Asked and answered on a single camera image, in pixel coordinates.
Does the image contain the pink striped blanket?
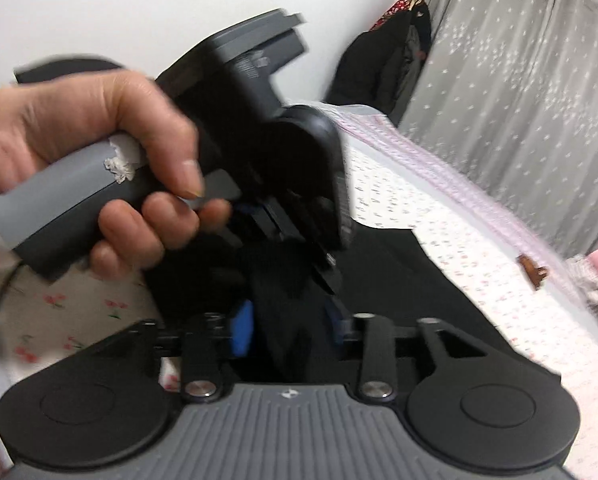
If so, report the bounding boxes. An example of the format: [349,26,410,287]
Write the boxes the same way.
[320,103,585,306]

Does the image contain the striped folded cloth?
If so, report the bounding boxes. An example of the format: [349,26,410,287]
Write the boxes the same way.
[566,255,598,317]

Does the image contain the black pants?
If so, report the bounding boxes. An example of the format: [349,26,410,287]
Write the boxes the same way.
[142,219,520,386]

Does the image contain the brown hair claw clip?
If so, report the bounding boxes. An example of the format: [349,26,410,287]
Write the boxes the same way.
[517,254,549,290]

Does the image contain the cherry print bed sheet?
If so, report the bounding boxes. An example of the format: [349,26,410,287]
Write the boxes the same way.
[0,146,598,411]

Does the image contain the dark hanging clothes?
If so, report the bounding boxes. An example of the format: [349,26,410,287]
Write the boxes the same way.
[325,0,432,125]

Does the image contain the grey dotted curtain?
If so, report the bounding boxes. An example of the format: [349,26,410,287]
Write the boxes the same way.
[399,0,598,257]

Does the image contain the left hand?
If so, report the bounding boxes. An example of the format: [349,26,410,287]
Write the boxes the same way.
[0,70,230,280]

